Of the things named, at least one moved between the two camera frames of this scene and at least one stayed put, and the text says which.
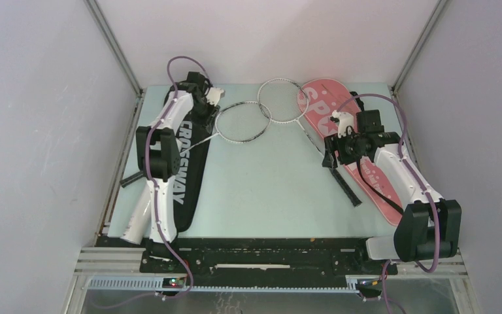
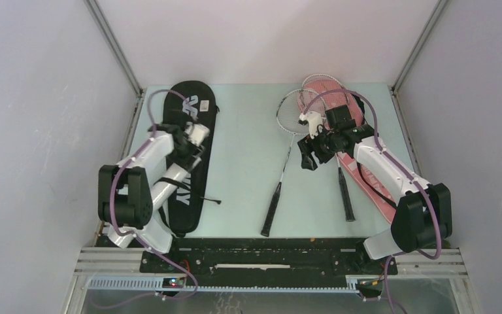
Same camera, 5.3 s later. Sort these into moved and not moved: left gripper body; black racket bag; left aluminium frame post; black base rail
Moved: black racket bag; left gripper body
Not moved: black base rail; left aluminium frame post
